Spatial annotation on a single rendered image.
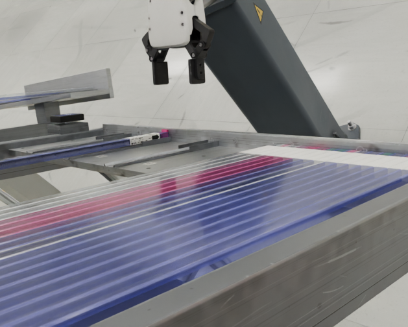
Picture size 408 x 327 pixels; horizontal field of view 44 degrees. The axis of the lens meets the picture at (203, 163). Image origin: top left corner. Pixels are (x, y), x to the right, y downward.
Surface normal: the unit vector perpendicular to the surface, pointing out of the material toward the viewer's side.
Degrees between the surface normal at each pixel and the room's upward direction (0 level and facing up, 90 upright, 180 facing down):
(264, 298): 90
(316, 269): 90
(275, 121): 90
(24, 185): 90
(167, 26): 50
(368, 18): 0
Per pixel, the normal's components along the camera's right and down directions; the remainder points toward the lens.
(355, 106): -0.54, -0.58
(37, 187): 0.76, -0.01
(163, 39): -0.70, 0.30
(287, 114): -0.18, 0.78
